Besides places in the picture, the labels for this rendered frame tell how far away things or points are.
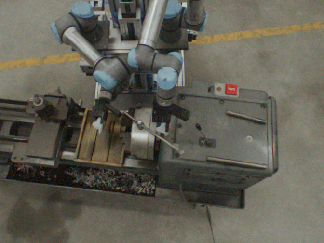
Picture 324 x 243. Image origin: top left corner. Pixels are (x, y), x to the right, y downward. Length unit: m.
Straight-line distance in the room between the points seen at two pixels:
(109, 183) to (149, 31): 1.21
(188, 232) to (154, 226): 0.30
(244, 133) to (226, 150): 0.13
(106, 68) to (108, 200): 1.50
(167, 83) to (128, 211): 1.75
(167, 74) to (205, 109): 0.50
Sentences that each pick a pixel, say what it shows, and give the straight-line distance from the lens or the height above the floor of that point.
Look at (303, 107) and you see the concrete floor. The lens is 3.22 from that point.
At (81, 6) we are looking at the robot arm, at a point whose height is 1.39.
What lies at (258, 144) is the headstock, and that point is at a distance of 1.50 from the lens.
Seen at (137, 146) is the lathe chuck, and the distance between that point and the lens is 1.50.
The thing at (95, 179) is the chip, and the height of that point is 0.57.
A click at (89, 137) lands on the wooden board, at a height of 0.88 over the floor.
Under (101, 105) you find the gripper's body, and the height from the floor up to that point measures 1.09.
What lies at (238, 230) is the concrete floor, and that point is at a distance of 2.69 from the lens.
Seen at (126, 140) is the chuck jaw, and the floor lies 1.11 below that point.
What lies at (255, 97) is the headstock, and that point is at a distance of 1.60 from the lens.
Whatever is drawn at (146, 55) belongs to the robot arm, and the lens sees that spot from 1.16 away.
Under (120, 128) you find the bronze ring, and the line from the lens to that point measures 1.60.
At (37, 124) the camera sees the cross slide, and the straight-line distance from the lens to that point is 1.91.
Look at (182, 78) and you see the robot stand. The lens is 2.79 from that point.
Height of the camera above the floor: 2.61
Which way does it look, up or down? 68 degrees down
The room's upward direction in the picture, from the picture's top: 1 degrees clockwise
